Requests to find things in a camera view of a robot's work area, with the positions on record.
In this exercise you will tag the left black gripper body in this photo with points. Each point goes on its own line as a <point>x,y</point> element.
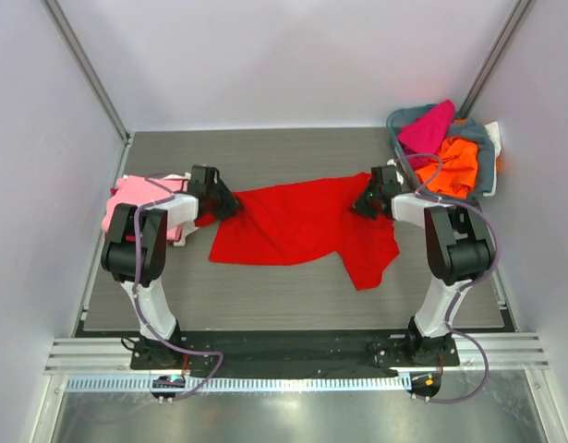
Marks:
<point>211,194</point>

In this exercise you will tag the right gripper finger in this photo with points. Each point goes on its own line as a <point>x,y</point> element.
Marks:
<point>364,200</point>
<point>369,214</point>

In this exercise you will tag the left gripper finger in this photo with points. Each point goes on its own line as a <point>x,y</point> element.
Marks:
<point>222,214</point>
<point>228,203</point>

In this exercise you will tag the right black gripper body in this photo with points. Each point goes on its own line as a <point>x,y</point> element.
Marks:
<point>371,198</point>

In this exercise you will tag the red t shirt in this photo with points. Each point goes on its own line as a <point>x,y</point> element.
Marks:
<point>292,224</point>

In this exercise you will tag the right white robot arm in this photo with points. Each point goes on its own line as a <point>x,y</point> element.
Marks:
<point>459,251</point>

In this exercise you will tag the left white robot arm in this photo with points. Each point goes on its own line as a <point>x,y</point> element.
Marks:
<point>143,217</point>

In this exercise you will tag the magenta t shirt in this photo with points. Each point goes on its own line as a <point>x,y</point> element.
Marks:
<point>425,127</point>

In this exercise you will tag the blue laundry basket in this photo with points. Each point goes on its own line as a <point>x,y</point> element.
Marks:
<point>415,161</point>

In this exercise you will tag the orange t shirt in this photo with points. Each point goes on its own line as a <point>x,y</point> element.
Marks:
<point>459,166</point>

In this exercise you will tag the folded pink t shirt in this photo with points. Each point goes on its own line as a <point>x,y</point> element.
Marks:
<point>132,190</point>

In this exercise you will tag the folded crimson t shirt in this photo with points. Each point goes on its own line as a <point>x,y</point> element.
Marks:
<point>136,190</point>

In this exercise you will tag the white t shirt in basket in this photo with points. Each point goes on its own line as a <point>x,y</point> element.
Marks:
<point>494,133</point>

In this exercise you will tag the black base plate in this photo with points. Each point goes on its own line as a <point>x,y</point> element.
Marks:
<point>201,351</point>

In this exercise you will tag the white slotted cable duct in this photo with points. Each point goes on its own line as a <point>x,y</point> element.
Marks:
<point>174,383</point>

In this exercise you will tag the aluminium front rail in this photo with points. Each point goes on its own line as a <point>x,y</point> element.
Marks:
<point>507,351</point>

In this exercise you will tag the right aluminium frame post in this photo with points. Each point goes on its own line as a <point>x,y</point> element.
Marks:
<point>498,49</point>

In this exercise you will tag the aluminium frame post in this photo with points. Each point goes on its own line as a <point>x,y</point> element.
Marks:
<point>498,49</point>
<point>73,44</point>

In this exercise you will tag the left aluminium frame post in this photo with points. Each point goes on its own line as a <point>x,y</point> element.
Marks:
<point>73,44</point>

